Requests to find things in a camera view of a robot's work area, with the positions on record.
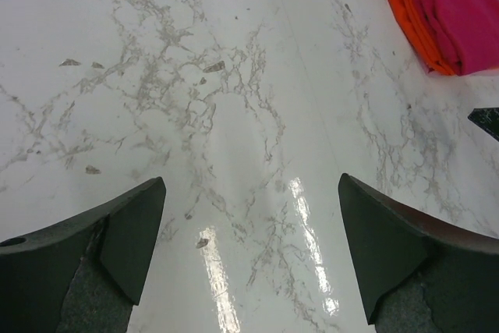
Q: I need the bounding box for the magenta t shirt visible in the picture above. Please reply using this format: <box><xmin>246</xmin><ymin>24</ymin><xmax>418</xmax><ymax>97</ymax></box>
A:
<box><xmin>414</xmin><ymin>0</ymin><xmax>498</xmax><ymax>76</ymax></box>

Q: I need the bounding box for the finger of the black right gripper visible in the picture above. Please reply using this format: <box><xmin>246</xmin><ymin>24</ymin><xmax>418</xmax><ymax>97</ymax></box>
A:
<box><xmin>468</xmin><ymin>108</ymin><xmax>499</xmax><ymax>133</ymax></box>

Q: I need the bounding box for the folded orange t shirt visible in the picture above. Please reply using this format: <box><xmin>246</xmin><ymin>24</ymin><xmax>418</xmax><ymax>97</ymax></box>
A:
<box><xmin>388</xmin><ymin>0</ymin><xmax>456</xmax><ymax>76</ymax></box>

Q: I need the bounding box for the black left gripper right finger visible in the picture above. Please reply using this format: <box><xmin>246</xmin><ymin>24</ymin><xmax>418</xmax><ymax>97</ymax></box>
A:
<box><xmin>338</xmin><ymin>173</ymin><xmax>498</xmax><ymax>332</ymax></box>

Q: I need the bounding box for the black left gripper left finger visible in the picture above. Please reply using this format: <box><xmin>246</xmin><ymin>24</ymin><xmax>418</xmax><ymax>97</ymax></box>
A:
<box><xmin>1</xmin><ymin>177</ymin><xmax>166</xmax><ymax>332</ymax></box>

